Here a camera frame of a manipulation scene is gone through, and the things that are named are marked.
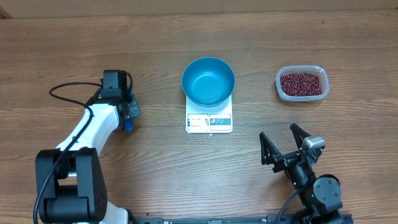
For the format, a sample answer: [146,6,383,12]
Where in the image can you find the blue plastic scoop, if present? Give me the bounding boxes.
[124,86,134,132]

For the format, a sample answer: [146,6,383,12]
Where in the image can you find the teal bowl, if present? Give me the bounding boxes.
[182,57,236,108]

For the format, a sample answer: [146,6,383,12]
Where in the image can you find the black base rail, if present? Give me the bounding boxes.
[128,214,354,224]

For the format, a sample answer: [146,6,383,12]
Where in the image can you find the red beans in container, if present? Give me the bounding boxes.
[280,73,323,96]

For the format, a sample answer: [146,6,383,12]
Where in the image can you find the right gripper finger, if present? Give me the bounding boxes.
[290,123,310,149]
[259,132,281,165]

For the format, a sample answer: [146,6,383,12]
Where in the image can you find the white digital kitchen scale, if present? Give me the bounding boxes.
[185,96,233,134]

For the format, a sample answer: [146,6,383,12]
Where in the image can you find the clear plastic container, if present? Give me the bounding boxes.
[275,65,330,103]

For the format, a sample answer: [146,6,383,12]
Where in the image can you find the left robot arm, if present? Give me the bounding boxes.
[32,70,141,223]

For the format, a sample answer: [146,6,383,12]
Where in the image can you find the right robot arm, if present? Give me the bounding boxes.
[259,123,351,223]

